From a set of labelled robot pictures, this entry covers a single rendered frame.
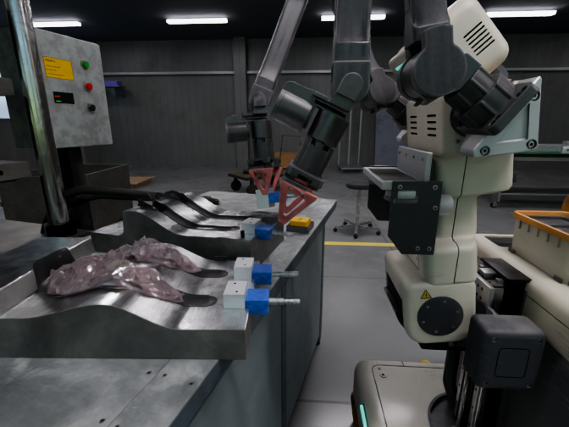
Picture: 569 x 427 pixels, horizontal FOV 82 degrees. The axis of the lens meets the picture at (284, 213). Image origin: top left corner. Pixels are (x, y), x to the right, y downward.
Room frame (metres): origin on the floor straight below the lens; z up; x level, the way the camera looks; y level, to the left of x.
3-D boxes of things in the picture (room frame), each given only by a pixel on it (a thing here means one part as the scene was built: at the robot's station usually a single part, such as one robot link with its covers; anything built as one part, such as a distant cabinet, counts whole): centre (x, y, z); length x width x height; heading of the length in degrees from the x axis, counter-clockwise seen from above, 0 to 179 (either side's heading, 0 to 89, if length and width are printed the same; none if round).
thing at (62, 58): (1.35, 0.88, 0.73); 0.30 x 0.22 x 1.47; 162
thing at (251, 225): (0.79, 0.04, 0.89); 0.13 x 0.05 x 0.05; 72
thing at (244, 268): (0.62, 0.04, 0.85); 0.13 x 0.05 x 0.05; 89
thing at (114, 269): (0.57, 0.30, 0.90); 0.26 x 0.18 x 0.08; 89
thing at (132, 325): (0.56, 0.31, 0.85); 0.50 x 0.26 x 0.11; 89
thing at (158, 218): (0.93, 0.28, 0.87); 0.50 x 0.26 x 0.14; 72
